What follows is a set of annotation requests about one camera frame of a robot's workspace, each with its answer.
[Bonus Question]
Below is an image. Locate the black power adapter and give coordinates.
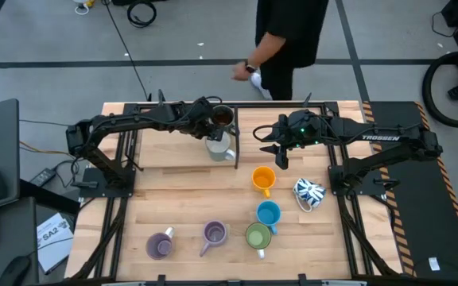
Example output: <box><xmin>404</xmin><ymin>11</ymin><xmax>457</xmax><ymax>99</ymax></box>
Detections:
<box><xmin>29</xmin><ymin>168</ymin><xmax>58</xmax><ymax>187</ymax></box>

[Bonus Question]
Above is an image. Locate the black vacuum hose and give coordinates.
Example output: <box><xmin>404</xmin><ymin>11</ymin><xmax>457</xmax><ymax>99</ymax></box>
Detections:
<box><xmin>421</xmin><ymin>50</ymin><xmax>458</xmax><ymax>129</ymax></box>

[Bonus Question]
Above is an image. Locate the yellow mug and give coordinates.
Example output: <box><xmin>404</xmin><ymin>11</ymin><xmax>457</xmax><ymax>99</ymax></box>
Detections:
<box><xmin>251</xmin><ymin>165</ymin><xmax>277</xmax><ymax>199</ymax></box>

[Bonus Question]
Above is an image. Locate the lilac stacked-ring mug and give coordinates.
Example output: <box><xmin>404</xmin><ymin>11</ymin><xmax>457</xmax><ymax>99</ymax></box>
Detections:
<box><xmin>199</xmin><ymin>220</ymin><xmax>229</xmax><ymax>258</ymax></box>

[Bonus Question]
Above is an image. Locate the black computer mouse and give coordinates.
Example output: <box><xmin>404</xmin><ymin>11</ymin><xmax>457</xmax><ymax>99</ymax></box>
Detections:
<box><xmin>0</xmin><ymin>255</ymin><xmax>32</xmax><ymax>286</ymax></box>

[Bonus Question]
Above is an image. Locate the yellow cable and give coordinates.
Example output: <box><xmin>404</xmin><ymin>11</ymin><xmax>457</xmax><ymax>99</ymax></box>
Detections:
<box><xmin>18</xmin><ymin>141</ymin><xmax>73</xmax><ymax>158</ymax></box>

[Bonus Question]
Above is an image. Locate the purple ribbed mug white handle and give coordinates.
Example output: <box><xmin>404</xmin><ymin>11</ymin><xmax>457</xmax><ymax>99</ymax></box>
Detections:
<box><xmin>145</xmin><ymin>226</ymin><xmax>176</xmax><ymax>261</ymax></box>

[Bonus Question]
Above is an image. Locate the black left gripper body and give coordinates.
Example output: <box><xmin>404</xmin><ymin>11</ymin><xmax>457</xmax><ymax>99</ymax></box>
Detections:
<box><xmin>181</xmin><ymin>96</ymin><xmax>215</xmax><ymax>138</ymax></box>

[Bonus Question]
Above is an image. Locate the teal mug white handle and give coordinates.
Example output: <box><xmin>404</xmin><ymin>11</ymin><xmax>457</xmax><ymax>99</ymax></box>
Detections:
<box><xmin>204</xmin><ymin>129</ymin><xmax>237</xmax><ymax>163</ymax></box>

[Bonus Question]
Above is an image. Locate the black frame wooden shelf rack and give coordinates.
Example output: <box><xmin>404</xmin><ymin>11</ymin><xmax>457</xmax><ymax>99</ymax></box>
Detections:
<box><xmin>137</xmin><ymin>105</ymin><xmax>241</xmax><ymax>170</ymax></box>

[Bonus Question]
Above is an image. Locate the green mug white handle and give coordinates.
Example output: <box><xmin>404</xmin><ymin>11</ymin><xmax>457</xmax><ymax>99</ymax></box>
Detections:
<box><xmin>245</xmin><ymin>222</ymin><xmax>273</xmax><ymax>260</ymax></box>

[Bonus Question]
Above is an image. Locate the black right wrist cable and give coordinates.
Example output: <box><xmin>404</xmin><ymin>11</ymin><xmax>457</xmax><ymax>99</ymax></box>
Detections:
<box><xmin>251</xmin><ymin>123</ymin><xmax>281</xmax><ymax>143</ymax></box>

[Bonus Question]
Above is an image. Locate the blue white patterned mug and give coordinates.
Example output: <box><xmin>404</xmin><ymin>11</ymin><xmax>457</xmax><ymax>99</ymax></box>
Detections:
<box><xmin>292</xmin><ymin>177</ymin><xmax>328</xmax><ymax>213</ymax></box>

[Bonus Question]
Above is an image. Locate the white SA2 booklet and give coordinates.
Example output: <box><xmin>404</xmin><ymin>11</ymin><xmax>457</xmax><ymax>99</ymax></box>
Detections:
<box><xmin>37</xmin><ymin>212</ymin><xmax>75</xmax><ymax>276</ymax></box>

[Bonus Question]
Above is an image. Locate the long black floor cable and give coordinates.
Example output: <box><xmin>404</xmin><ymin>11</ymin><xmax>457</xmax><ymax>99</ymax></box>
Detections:
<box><xmin>101</xmin><ymin>0</ymin><xmax>153</xmax><ymax>102</ymax></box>

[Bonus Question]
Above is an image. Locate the black hazard-striped floor mat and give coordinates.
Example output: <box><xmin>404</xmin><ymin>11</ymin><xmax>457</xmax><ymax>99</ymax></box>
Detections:
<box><xmin>362</xmin><ymin>101</ymin><xmax>458</xmax><ymax>281</ymax></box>

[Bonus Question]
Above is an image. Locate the black cable coil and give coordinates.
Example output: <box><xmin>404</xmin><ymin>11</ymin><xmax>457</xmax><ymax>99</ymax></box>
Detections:
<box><xmin>126</xmin><ymin>0</ymin><xmax>158</xmax><ymax>29</ymax></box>

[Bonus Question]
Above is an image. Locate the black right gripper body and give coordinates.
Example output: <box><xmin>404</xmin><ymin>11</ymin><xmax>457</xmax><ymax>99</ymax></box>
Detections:
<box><xmin>272</xmin><ymin>110</ymin><xmax>325</xmax><ymax>151</ymax></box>

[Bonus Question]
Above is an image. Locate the light blue mug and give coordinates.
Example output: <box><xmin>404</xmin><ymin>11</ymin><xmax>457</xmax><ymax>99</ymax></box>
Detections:
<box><xmin>255</xmin><ymin>200</ymin><xmax>282</xmax><ymax>235</ymax></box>

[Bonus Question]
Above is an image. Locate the person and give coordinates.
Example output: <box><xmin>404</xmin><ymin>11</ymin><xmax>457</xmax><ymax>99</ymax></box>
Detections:
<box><xmin>231</xmin><ymin>0</ymin><xmax>330</xmax><ymax>101</ymax></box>

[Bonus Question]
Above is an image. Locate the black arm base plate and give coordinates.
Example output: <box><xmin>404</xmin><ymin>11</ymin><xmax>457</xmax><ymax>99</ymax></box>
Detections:
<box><xmin>78</xmin><ymin>166</ymin><xmax>137</xmax><ymax>199</ymax></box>
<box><xmin>328</xmin><ymin>164</ymin><xmax>387</xmax><ymax>196</ymax></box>

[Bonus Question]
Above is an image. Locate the person's hand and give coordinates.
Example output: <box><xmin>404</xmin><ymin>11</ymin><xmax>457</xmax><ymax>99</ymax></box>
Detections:
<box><xmin>231</xmin><ymin>61</ymin><xmax>250</xmax><ymax>83</ymax></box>

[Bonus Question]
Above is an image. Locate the black aluminium rig frame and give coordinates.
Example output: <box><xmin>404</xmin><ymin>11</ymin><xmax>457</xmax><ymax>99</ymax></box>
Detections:
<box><xmin>69</xmin><ymin>101</ymin><xmax>403</xmax><ymax>286</ymax></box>

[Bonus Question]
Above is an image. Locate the white cable loop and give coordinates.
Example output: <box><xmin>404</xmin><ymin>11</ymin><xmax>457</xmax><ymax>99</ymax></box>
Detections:
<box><xmin>72</xmin><ymin>0</ymin><xmax>95</xmax><ymax>16</ymax></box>

